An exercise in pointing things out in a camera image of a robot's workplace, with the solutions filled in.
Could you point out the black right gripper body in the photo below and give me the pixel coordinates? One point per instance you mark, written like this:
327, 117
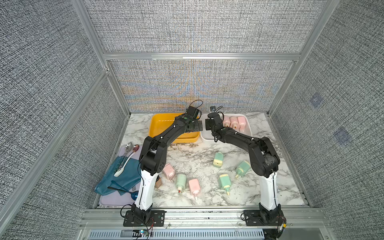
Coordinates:
207, 124

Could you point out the green sharpener upper centre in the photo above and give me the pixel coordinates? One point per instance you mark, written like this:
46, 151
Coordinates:
218, 160

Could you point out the silver metal spoon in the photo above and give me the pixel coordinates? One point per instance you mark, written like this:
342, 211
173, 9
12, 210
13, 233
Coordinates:
125, 151

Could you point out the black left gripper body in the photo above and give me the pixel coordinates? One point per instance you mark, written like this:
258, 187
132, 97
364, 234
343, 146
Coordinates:
195, 127

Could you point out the teal cloth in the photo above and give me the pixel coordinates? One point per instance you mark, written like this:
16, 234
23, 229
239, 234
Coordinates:
128, 179

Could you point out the small brown jar black lid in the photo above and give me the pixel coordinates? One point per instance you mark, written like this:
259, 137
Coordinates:
158, 182

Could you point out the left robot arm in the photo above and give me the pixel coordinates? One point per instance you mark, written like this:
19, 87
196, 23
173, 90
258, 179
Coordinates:
153, 155

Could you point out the lilac plastic tray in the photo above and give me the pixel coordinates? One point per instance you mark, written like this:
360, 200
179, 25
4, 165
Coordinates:
115, 199

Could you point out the green sharpener lower left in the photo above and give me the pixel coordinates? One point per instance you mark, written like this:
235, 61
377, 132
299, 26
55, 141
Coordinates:
181, 181

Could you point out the aluminium front rail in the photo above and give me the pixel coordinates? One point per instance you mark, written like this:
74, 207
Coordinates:
298, 217

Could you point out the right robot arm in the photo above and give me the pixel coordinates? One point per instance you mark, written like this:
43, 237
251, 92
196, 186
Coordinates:
264, 161

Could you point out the pink pencil sharpener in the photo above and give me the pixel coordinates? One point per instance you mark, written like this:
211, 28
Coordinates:
242, 123

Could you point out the red spoon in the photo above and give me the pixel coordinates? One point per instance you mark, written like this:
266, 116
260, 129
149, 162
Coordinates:
135, 148

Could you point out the yellow plastic storage box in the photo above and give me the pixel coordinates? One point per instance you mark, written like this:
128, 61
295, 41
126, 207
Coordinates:
160, 122

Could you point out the blue round object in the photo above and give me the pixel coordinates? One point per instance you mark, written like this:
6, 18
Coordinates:
134, 195

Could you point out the green sharpener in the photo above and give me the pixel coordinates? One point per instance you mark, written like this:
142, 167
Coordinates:
242, 169
181, 181
218, 160
225, 183

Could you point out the green sharpener lower centre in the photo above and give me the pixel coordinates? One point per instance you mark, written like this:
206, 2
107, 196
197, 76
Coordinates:
225, 183

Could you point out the green sharpener right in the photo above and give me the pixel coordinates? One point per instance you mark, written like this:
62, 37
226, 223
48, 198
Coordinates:
242, 169

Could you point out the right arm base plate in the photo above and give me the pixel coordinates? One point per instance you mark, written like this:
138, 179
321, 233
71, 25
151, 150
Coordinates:
255, 217

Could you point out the white plastic storage box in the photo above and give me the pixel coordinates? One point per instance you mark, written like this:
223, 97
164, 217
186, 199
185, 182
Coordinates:
207, 137

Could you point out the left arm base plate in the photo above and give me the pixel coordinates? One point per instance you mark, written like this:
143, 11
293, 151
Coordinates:
138, 218

